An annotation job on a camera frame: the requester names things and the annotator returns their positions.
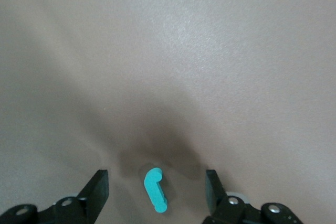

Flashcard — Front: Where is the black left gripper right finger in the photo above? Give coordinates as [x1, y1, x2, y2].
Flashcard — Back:
[201, 169, 305, 224]

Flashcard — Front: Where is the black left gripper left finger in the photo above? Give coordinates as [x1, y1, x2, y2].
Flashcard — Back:
[0, 169, 109, 224]

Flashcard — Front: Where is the teal foam letter j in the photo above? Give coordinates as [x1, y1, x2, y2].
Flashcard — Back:
[143, 167, 168, 213]

